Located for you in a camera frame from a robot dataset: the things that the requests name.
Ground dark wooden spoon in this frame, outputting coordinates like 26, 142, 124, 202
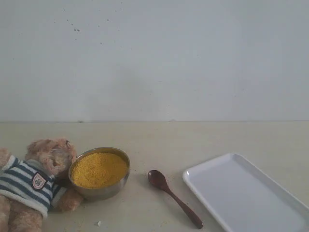
147, 170, 203, 229

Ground teddy bear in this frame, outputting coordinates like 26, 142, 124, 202
0, 138, 84, 232

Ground steel bowl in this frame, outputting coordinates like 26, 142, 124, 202
68, 147, 130, 201

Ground yellow millet grains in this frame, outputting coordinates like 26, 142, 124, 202
71, 153, 128, 189

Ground white rectangular plastic tray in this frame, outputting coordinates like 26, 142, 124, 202
183, 153, 309, 232

